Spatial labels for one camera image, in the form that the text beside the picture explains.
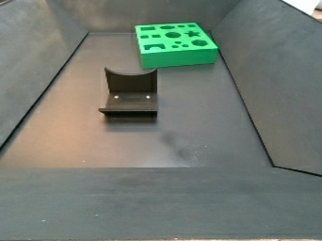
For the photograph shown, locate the black curved fixture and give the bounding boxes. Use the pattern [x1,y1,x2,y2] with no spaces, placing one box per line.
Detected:
[98,68,159,115]

